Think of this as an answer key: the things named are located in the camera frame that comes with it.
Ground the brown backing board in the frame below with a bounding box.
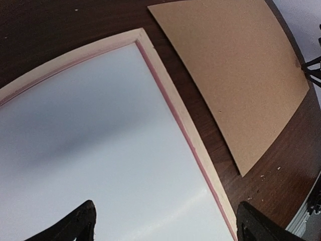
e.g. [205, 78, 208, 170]
[148, 1, 309, 175]

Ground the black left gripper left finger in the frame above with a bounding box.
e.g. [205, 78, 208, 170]
[28, 200, 97, 241]

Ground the light wood picture frame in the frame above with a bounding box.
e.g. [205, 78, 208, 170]
[1, 28, 237, 240]

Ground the dark painting photo print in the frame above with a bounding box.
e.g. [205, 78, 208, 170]
[1, 44, 232, 240]

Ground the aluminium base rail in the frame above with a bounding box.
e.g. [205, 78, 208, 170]
[285, 173, 320, 238]

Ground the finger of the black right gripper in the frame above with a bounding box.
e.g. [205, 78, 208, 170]
[305, 70, 321, 87]
[301, 56, 321, 71]

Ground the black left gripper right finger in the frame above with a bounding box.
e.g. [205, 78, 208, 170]
[236, 201, 303, 241]

